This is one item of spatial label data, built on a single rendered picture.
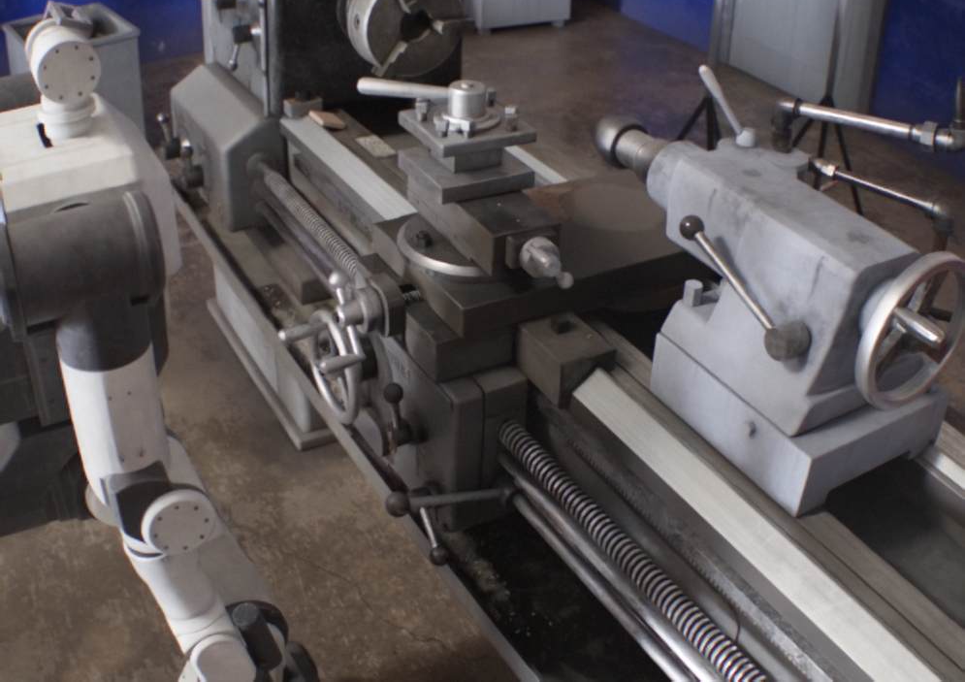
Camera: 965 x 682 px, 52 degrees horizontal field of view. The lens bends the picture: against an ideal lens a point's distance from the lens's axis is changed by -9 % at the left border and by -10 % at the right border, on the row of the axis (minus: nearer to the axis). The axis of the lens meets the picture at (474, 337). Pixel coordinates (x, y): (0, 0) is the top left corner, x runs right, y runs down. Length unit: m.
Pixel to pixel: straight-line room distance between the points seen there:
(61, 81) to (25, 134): 0.11
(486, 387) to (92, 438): 0.81
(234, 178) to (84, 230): 1.73
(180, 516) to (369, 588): 1.42
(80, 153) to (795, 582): 0.96
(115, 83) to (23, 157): 3.44
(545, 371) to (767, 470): 0.40
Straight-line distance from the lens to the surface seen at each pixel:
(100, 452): 1.02
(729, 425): 1.49
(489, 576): 1.91
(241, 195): 2.65
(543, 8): 6.27
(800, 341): 1.38
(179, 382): 3.13
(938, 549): 1.65
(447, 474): 1.74
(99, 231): 0.92
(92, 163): 1.05
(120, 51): 4.49
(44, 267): 0.91
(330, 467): 2.77
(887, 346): 1.36
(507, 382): 1.68
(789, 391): 1.42
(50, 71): 1.06
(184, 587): 1.16
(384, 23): 2.38
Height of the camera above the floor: 1.76
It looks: 33 degrees down
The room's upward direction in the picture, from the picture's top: 2 degrees clockwise
